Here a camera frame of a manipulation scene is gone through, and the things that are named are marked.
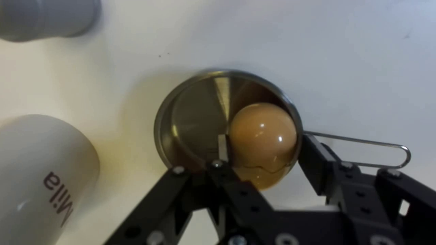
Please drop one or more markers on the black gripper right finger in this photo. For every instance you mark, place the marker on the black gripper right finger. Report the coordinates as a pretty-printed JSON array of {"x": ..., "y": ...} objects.
[{"x": 385, "y": 208}]

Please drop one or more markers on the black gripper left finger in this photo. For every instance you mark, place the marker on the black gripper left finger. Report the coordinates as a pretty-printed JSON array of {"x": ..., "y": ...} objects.
[{"x": 238, "y": 212}]

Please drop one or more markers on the brown egg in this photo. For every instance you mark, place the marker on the brown egg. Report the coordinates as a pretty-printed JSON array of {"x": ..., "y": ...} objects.
[{"x": 263, "y": 140}]

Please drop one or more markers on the small steel pan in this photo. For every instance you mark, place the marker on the small steel pan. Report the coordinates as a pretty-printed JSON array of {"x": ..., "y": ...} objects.
[{"x": 197, "y": 111}]

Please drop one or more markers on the white mug with text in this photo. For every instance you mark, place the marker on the white mug with text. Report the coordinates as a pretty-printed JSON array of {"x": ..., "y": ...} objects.
[{"x": 46, "y": 169}]

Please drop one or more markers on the small grey shaker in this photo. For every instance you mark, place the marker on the small grey shaker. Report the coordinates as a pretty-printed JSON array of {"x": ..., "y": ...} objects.
[{"x": 24, "y": 20}]

